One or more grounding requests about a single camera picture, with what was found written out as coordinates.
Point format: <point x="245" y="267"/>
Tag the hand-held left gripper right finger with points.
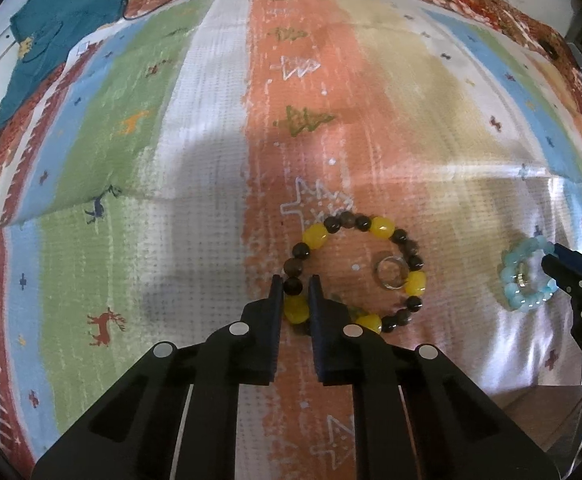
<point x="318" y="330"/>

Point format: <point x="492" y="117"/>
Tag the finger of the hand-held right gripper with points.
<point x="578" y="257"/>
<point x="566" y="277"/>

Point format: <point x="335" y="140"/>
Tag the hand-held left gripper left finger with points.
<point x="273" y="320"/>

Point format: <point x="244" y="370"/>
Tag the colourful striped cloth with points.
<point x="211" y="110"/>

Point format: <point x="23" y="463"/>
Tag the teal cloth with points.
<point x="56" y="20"/>

